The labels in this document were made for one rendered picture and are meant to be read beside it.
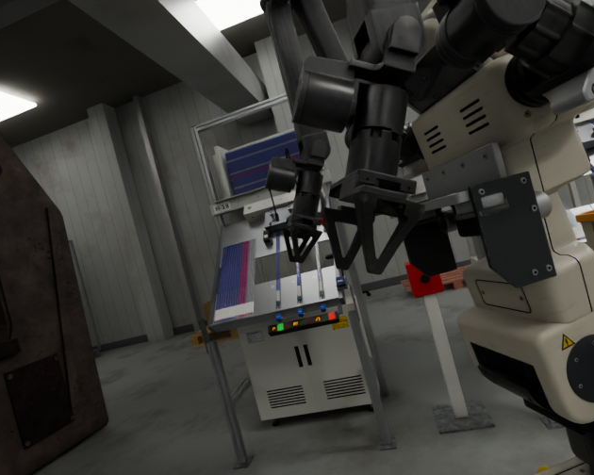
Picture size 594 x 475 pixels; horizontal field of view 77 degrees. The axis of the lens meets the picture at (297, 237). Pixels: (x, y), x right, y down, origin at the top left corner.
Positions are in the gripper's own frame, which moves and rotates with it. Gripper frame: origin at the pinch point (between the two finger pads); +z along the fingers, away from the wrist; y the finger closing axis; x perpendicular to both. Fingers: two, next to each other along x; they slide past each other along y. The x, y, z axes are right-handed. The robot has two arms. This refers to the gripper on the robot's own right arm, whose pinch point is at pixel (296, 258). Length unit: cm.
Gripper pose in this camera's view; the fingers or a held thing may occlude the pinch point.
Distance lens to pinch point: 83.7
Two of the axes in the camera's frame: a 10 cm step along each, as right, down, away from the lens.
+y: 1.6, -0.5, -9.9
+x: 9.7, 1.9, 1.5
